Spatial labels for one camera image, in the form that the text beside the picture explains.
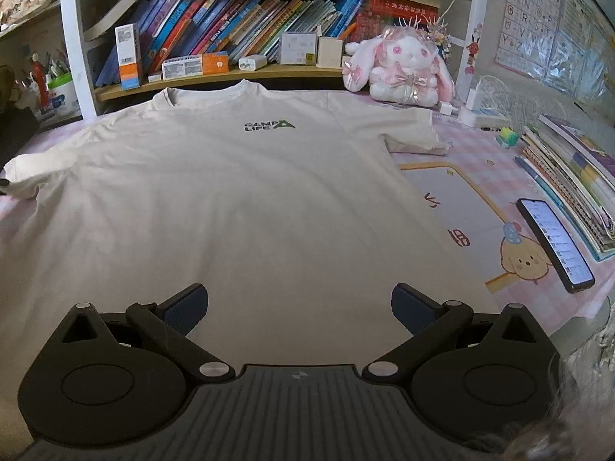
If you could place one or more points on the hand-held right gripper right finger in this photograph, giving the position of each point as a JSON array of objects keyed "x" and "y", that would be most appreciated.
[{"x": 408, "y": 305}]

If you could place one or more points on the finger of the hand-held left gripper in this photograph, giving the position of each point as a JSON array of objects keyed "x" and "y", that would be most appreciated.
[{"x": 4, "y": 187}]

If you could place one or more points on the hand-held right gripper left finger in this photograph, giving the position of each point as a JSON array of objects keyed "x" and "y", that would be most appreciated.
[{"x": 187, "y": 305}]

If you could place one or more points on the cream t-shirt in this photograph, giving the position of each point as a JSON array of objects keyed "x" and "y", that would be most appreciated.
[{"x": 240, "y": 201}]

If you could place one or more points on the dark olive bag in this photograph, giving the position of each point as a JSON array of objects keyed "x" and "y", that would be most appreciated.
[{"x": 14, "y": 115}]

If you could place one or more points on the white tub of pens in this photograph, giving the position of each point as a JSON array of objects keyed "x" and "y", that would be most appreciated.
[{"x": 60, "y": 96}]

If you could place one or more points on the black smartphone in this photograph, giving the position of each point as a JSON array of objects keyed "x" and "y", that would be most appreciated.
[{"x": 557, "y": 245}]

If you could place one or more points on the tall white orange blue box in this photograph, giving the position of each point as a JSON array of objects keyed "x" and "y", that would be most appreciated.
[{"x": 128, "y": 57}]

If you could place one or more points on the blue pen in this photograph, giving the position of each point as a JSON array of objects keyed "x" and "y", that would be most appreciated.
[{"x": 531, "y": 170}]

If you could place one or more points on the yellow green eraser toy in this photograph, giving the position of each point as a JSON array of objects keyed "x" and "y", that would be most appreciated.
[{"x": 508, "y": 137}]

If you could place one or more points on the small white adapter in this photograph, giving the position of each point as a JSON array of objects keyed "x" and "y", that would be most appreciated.
[{"x": 446, "y": 109}]

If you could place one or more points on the white power strip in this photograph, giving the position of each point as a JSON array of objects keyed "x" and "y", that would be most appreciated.
[{"x": 485, "y": 117}]

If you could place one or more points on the stack of workbooks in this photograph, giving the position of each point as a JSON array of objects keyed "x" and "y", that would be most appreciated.
[{"x": 576, "y": 177}]

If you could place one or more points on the white plug charger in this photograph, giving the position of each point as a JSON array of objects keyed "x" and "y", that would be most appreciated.
[{"x": 476, "y": 100}]

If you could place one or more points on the flat white orange box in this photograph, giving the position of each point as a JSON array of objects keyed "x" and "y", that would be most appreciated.
[{"x": 192, "y": 66}]

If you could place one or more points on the pink white plush bunny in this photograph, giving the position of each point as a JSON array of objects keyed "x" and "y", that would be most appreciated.
[{"x": 403, "y": 67}]

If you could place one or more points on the cream pen holder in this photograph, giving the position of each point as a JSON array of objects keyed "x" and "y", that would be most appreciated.
[{"x": 329, "y": 53}]

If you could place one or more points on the cartoon deer sticker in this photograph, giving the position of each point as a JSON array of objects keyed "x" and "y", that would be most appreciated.
[{"x": 473, "y": 48}]

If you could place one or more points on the row of colourful books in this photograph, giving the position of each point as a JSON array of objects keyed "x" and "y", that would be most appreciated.
[{"x": 230, "y": 24}]

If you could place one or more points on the clear plastic card box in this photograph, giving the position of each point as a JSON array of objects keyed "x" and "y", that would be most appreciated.
[{"x": 298, "y": 48}]

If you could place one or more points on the wooden bookshelf white frame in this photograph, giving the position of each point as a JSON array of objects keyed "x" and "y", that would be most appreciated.
[{"x": 69, "y": 57}]

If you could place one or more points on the alphabet wall poster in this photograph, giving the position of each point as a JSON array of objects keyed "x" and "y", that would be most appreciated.
[{"x": 528, "y": 14}]

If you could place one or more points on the plastic covered wall chart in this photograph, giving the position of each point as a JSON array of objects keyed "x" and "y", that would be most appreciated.
[{"x": 586, "y": 43}]

